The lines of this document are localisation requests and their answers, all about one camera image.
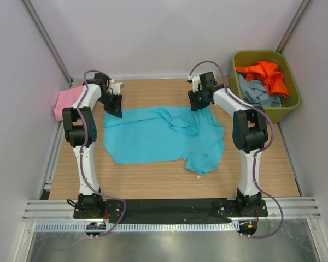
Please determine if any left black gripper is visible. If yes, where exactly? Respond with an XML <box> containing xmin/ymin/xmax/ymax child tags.
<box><xmin>98</xmin><ymin>93</ymin><xmax>123</xmax><ymax>118</ymax></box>

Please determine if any cyan t shirt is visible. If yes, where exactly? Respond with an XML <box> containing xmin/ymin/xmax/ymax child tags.
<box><xmin>103</xmin><ymin>106</ymin><xmax>225</xmax><ymax>175</ymax></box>

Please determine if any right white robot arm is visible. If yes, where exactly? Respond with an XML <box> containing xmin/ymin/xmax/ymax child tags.
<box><xmin>186</xmin><ymin>72</ymin><xmax>268</xmax><ymax>216</ymax></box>

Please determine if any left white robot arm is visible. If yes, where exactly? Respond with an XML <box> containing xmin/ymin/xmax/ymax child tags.
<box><xmin>62</xmin><ymin>70</ymin><xmax>124</xmax><ymax>219</ymax></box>

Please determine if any pink folded t shirt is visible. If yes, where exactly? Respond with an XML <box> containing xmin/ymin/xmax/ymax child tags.
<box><xmin>53</xmin><ymin>86</ymin><xmax>83</xmax><ymax>122</ymax></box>

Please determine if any grey blue t shirt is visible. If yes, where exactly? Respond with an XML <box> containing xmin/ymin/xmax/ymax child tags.
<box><xmin>237</xmin><ymin>74</ymin><xmax>282</xmax><ymax>108</ymax></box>

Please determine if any orange t shirt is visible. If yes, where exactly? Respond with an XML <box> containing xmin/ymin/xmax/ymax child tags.
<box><xmin>236</xmin><ymin>61</ymin><xmax>289</xmax><ymax>98</ymax></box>

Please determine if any olive green plastic bin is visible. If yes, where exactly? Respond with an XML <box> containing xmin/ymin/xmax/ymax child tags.
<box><xmin>229</xmin><ymin>51</ymin><xmax>301</xmax><ymax>123</ymax></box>

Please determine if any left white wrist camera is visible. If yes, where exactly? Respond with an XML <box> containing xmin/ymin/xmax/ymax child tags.
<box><xmin>108</xmin><ymin>79</ymin><xmax>125</xmax><ymax>95</ymax></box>

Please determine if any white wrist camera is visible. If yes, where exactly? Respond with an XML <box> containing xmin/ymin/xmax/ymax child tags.
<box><xmin>186</xmin><ymin>75</ymin><xmax>202</xmax><ymax>93</ymax></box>
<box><xmin>108</xmin><ymin>79</ymin><xmax>125</xmax><ymax>95</ymax></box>

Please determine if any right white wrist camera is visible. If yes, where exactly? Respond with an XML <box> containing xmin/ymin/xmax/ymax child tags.
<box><xmin>186</xmin><ymin>75</ymin><xmax>202</xmax><ymax>93</ymax></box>

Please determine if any left aluminium corner post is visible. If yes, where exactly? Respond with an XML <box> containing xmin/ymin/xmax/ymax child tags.
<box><xmin>21</xmin><ymin>0</ymin><xmax>73</xmax><ymax>86</ymax></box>

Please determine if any aluminium corner post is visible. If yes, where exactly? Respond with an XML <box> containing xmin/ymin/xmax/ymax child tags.
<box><xmin>275</xmin><ymin>0</ymin><xmax>314</xmax><ymax>53</ymax></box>
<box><xmin>21</xmin><ymin>0</ymin><xmax>73</xmax><ymax>86</ymax></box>

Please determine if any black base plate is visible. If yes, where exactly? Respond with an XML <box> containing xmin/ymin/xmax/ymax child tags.
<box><xmin>67</xmin><ymin>198</ymin><xmax>268</xmax><ymax>225</ymax></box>

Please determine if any white slotted cable duct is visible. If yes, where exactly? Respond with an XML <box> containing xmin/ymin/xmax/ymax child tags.
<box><xmin>35</xmin><ymin>221</ymin><xmax>239</xmax><ymax>233</ymax></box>

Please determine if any aluminium front rail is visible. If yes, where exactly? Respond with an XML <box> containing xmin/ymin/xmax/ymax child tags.
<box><xmin>22</xmin><ymin>197</ymin><xmax>321</xmax><ymax>224</ymax></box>

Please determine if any right aluminium corner post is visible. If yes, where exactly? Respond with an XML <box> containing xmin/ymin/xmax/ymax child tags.
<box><xmin>275</xmin><ymin>0</ymin><xmax>314</xmax><ymax>53</ymax></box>

